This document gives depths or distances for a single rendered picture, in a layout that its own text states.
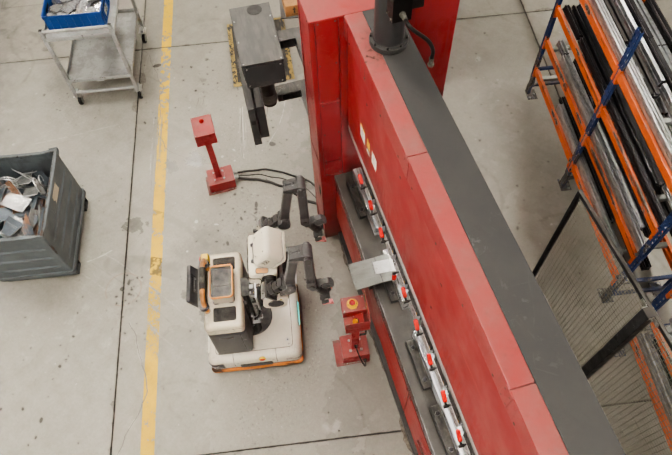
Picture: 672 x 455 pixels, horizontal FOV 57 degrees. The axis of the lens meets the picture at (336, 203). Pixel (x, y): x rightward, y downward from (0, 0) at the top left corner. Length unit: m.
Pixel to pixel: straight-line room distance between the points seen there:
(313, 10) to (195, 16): 3.76
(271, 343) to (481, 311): 2.35
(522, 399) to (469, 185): 0.90
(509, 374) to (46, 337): 3.82
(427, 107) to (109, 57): 4.03
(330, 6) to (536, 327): 1.93
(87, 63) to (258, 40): 2.90
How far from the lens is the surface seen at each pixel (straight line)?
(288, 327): 4.54
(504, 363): 2.38
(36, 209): 5.28
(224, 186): 5.45
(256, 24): 3.88
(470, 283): 2.47
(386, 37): 3.10
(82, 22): 5.88
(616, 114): 4.81
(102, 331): 5.18
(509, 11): 7.06
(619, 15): 5.00
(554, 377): 2.41
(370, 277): 3.88
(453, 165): 2.75
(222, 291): 4.03
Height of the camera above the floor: 4.51
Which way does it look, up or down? 58 degrees down
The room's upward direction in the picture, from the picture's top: 3 degrees counter-clockwise
